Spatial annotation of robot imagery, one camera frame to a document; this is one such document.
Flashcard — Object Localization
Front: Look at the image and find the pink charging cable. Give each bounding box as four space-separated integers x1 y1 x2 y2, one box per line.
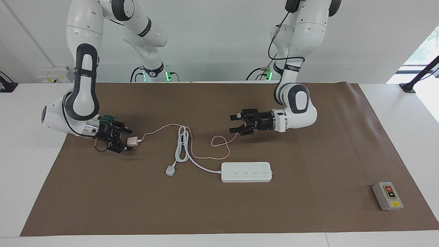
139 124 238 160

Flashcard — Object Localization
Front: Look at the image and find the white power strip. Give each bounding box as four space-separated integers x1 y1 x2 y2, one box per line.
221 162 273 183

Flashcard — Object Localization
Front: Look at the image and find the brown table mat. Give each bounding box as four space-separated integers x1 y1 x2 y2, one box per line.
20 82 439 237

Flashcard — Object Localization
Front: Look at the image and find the black table clamp stand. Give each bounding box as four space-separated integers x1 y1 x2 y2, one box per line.
399 55 439 94
0 71 18 93

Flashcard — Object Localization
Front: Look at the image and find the black base cable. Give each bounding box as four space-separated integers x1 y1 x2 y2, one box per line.
245 66 273 82
130 66 146 83

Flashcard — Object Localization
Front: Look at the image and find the white power strip cord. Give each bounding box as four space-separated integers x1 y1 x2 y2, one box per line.
166 126 222 177

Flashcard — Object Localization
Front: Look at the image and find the white wall socket box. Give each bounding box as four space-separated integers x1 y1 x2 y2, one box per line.
37 66 74 83

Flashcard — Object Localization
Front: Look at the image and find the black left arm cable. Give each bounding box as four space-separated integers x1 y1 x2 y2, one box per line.
268 0 306 69

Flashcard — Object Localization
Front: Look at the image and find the grey on-off switch box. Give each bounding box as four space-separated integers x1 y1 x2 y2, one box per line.
372 182 404 211

